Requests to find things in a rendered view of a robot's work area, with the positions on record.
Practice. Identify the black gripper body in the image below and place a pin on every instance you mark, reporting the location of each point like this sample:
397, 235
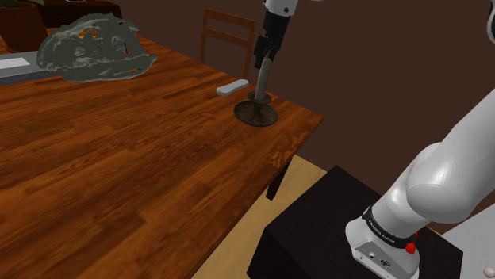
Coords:
275, 27

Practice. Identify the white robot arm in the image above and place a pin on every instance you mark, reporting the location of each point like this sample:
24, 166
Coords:
444, 181

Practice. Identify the wooden chair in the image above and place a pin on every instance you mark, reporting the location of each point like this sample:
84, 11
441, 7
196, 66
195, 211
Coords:
228, 36

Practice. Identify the grey remote control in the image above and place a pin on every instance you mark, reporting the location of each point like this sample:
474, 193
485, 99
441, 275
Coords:
231, 87

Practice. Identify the dark bronze candlestick holder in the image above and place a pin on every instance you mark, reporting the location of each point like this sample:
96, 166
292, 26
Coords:
256, 115

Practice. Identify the grey-green lumpy shell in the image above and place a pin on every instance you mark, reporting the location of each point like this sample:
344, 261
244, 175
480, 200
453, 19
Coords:
96, 58

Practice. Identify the wooden table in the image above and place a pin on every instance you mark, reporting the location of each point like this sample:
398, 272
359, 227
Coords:
116, 154

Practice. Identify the black robot stand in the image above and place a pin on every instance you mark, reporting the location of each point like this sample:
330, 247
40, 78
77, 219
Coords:
309, 231

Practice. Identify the dark brown plant pot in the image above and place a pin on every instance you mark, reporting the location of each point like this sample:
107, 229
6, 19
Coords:
21, 27

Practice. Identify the grey flat tray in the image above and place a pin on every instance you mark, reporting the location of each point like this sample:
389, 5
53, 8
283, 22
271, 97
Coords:
15, 71

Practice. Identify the white cabinet with knob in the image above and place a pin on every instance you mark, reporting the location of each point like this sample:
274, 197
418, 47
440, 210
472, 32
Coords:
473, 247

